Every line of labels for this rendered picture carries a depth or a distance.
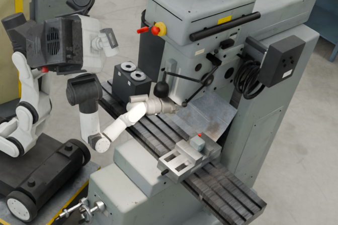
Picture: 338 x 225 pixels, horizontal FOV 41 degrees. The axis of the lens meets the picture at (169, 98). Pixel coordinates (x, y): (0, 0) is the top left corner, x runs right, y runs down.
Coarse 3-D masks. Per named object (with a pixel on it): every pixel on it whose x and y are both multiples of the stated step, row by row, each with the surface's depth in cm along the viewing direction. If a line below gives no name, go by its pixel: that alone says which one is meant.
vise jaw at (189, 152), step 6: (180, 144) 241; (186, 144) 242; (180, 150) 241; (186, 150) 239; (192, 150) 240; (186, 156) 239; (192, 156) 236; (198, 156) 237; (192, 162) 237; (198, 162) 238
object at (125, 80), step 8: (120, 64) 274; (128, 64) 273; (120, 72) 269; (128, 72) 269; (136, 72) 269; (120, 80) 272; (128, 80) 265; (136, 80) 263; (144, 80) 266; (112, 88) 283; (120, 88) 275; (128, 88) 268; (136, 88) 263; (144, 88) 268; (120, 96) 278; (128, 96) 271
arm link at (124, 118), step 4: (136, 104) 230; (140, 104) 229; (132, 108) 229; (136, 108) 229; (140, 108) 230; (144, 108) 230; (128, 112) 228; (132, 112) 228; (136, 112) 229; (140, 112) 230; (144, 112) 231; (120, 116) 231; (124, 116) 228; (128, 116) 227; (132, 116) 228; (136, 116) 229; (140, 116) 230; (124, 120) 229; (128, 120) 228; (132, 120) 228; (136, 120) 229; (128, 124) 230; (132, 124) 230
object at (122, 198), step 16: (96, 176) 255; (112, 176) 257; (128, 176) 259; (96, 192) 256; (112, 192) 248; (128, 192) 250; (160, 192) 257; (176, 192) 272; (112, 208) 247; (128, 208) 242; (144, 208) 255; (160, 208) 270; (176, 208) 287; (192, 208) 307; (96, 224) 271; (112, 224) 254; (128, 224) 252; (144, 224) 268; (160, 224) 285; (176, 224) 304
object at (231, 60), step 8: (232, 48) 228; (240, 48) 232; (216, 56) 225; (224, 56) 224; (232, 56) 231; (224, 64) 230; (232, 64) 236; (216, 72) 230; (224, 72) 235; (232, 72) 240; (216, 80) 234; (224, 80) 240; (232, 80) 246; (208, 88) 237; (216, 88) 239
